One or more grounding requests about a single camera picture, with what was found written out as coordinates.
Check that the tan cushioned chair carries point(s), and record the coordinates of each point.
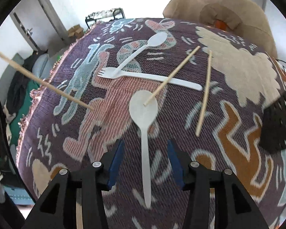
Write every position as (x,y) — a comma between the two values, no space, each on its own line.
(243,18)

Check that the cardboard box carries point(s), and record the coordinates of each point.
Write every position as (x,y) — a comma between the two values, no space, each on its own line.
(76,31)

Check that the white plastic fork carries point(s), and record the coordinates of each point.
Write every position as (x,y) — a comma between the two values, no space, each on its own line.
(108,74)

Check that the patterned woven tablecloth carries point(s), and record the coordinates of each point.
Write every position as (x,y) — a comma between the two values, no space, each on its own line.
(146,81)

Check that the black perforated utensil holder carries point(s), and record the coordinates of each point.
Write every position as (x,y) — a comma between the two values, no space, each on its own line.
(273,132)

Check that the grey side door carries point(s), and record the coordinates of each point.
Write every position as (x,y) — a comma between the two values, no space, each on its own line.
(39,24)

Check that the black shoe rack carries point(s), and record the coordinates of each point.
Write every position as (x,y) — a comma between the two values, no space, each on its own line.
(104,16)

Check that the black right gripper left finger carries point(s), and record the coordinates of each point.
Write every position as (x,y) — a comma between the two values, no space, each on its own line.
(56,207)

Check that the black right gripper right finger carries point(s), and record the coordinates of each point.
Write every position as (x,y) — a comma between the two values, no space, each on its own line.
(234,207)

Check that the white plastic spoon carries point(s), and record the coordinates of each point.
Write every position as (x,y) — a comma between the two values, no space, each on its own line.
(154,41)
(144,116)

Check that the wooden chopstick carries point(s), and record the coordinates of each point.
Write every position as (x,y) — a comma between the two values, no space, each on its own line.
(205,97)
(176,70)
(30,75)

